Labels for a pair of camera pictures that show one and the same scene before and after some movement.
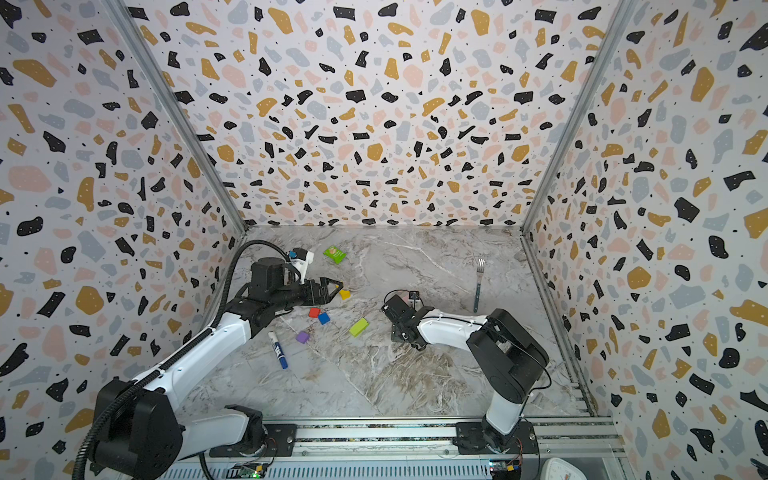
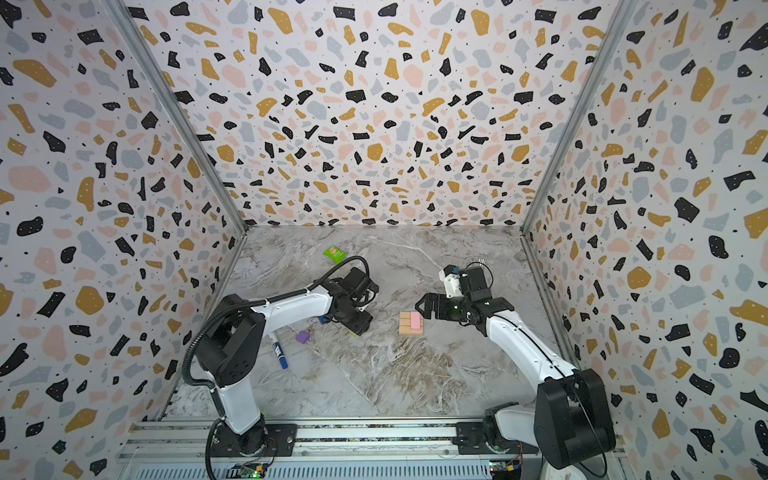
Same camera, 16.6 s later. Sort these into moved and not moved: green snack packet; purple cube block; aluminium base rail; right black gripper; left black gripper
Moved: left black gripper; right black gripper
Not moved: purple cube block; green snack packet; aluminium base rail
